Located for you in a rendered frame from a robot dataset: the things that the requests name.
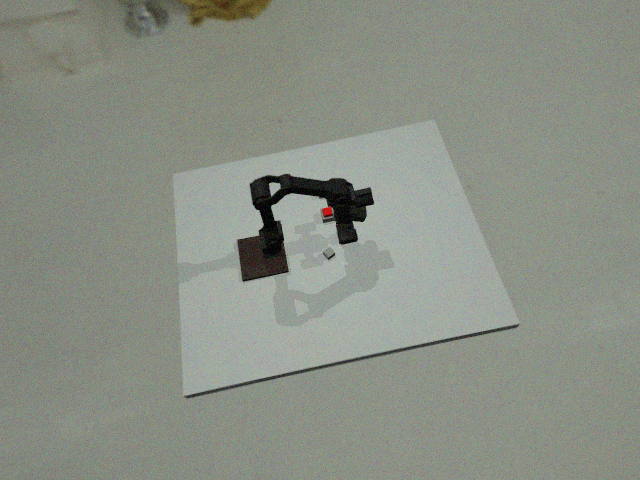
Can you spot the red button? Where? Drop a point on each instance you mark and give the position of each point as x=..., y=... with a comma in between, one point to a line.
x=327, y=214

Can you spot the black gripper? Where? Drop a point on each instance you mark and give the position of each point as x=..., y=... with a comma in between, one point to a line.
x=346, y=232

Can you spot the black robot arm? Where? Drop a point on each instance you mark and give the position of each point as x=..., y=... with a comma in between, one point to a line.
x=337, y=191

